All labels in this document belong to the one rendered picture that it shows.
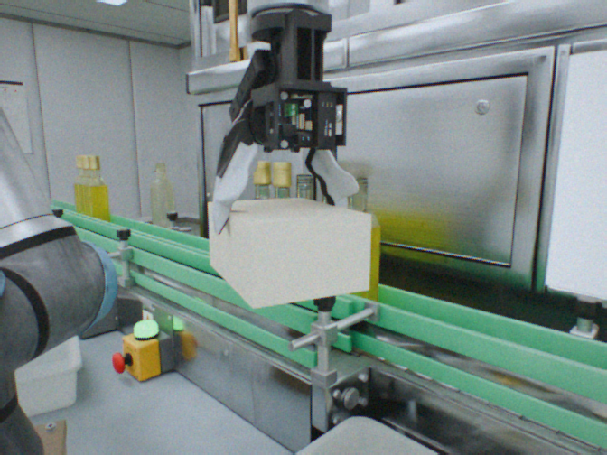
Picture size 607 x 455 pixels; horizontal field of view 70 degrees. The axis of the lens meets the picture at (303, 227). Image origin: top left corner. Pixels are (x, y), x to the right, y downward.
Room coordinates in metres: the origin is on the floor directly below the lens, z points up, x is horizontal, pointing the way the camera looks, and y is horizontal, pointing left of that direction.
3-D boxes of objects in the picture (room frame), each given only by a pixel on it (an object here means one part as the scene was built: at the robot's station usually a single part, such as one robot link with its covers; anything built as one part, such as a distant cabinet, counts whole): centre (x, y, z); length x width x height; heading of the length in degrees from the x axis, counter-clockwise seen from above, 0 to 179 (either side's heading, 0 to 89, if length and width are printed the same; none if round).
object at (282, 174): (0.80, 0.04, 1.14); 0.04 x 0.04 x 0.04
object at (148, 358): (0.79, 0.31, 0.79); 0.07 x 0.07 x 0.07; 45
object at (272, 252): (0.46, 0.02, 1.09); 0.16 x 0.12 x 0.07; 25
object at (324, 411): (0.55, -0.06, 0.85); 0.09 x 0.04 x 0.07; 135
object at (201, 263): (1.22, 0.55, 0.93); 1.75 x 0.01 x 0.08; 45
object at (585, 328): (0.51, -0.36, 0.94); 0.07 x 0.04 x 0.13; 135
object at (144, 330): (0.80, 0.31, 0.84); 0.05 x 0.05 x 0.03
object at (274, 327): (1.17, 0.60, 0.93); 1.75 x 0.01 x 0.08; 45
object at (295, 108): (0.43, 0.01, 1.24); 0.09 x 0.08 x 0.12; 25
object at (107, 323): (0.99, 0.51, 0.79); 0.08 x 0.08 x 0.08; 45
